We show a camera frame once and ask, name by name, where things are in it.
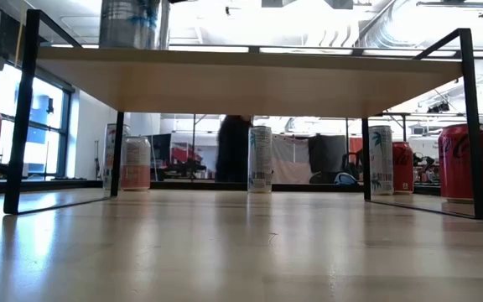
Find tall white blue energy can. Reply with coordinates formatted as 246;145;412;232
98;0;162;50

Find person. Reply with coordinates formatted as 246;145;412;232
215;114;254;184

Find light grey hanging cloth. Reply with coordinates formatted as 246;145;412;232
271;133;310;185

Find black monitor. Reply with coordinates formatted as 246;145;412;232
146;133;173;169

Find short white pink can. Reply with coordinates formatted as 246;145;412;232
120;135;153;192

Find white blue round object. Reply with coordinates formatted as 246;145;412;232
334;171;358;186

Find orange hanging cloth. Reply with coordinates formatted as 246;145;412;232
348;136;366;169

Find white cabinet box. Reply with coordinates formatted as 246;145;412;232
408;136;440;163

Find large glass window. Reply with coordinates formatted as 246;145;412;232
0;62;73;180

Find wooden shelf with black frame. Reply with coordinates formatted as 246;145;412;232
3;8;483;221

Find ribbed ventilation duct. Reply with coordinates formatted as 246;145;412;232
356;3;397;48

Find thin yellow cord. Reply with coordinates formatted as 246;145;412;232
13;0;27;68

